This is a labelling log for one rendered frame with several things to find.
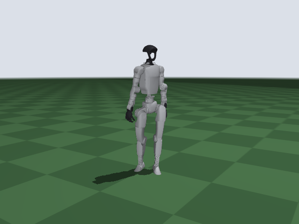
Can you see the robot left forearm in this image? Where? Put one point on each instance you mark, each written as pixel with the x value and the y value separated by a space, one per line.
pixel 163 97

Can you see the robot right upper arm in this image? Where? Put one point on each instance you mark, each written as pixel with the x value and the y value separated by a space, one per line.
pixel 138 71

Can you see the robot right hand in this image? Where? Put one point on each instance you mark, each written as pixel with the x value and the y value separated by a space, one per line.
pixel 129 115

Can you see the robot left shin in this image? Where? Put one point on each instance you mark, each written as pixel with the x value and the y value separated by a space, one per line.
pixel 157 150

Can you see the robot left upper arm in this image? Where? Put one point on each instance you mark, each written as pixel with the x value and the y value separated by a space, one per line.
pixel 162 85

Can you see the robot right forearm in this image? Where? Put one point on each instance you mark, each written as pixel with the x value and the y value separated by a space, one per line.
pixel 131 101

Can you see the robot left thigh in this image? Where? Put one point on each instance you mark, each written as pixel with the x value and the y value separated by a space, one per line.
pixel 160 120

